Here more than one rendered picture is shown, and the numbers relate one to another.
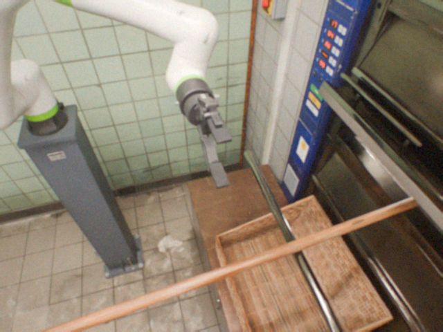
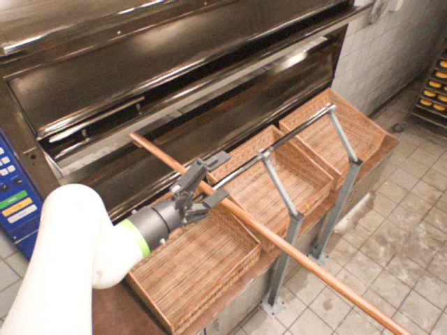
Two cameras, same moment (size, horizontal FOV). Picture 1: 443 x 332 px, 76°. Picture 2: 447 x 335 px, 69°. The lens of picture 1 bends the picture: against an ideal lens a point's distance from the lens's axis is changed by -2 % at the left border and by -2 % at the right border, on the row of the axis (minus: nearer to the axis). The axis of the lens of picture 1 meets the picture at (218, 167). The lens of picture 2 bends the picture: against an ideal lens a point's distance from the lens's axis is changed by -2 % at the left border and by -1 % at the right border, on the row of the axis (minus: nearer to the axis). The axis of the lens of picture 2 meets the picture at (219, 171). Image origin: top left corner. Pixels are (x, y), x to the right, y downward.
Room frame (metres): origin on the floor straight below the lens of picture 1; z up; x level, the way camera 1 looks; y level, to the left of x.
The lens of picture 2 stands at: (0.67, 0.50, 2.10)
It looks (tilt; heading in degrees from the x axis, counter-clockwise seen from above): 47 degrees down; 243
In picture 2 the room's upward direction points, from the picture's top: straight up
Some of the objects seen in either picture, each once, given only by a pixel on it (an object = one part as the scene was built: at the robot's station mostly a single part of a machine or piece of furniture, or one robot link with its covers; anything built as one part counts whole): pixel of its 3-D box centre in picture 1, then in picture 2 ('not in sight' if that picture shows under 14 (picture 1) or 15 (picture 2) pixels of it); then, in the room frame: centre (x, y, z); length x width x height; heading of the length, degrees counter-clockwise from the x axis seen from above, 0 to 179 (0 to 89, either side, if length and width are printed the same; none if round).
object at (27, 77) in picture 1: (27, 91); not in sight; (0.86, 0.67, 1.36); 0.16 x 0.13 x 0.19; 168
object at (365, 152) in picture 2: not in sight; (331, 135); (-0.70, -0.63, 0.72); 0.56 x 0.49 x 0.28; 18
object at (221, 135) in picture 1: (219, 130); (216, 161); (0.43, 0.00, 1.55); 0.07 x 0.03 x 0.01; 17
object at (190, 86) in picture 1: (196, 99); (147, 227); (0.63, 0.06, 1.48); 0.12 x 0.06 x 0.09; 107
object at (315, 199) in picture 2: not in sight; (269, 183); (-0.13, -0.47, 0.72); 0.56 x 0.49 x 0.28; 17
